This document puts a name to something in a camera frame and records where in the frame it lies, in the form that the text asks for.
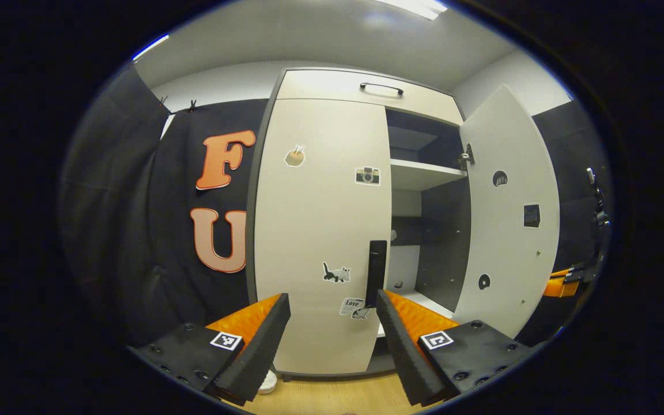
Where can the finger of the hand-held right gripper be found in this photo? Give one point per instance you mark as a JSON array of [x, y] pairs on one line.
[[557, 286]]

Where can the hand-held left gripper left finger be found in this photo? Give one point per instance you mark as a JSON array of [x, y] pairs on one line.
[[260, 346]]

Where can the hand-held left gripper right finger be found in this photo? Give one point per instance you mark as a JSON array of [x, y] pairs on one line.
[[401, 351]]

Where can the white shoe cabinet door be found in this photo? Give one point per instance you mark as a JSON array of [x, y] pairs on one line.
[[505, 242], [309, 230]]

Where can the white double-door shoe cabinet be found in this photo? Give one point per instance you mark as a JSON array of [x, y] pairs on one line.
[[441, 242]]

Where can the metal door hinge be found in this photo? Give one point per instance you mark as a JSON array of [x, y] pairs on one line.
[[468, 154]]

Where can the white cabinet drawer front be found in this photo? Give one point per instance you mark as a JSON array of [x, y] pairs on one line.
[[320, 86]]

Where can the white lidded cup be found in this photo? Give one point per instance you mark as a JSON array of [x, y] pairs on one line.
[[268, 383]]

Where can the black backdrop cloth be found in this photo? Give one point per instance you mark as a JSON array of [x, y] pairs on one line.
[[113, 219]]

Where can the ceiling light panel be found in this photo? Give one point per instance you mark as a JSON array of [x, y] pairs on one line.
[[415, 7], [150, 47]]

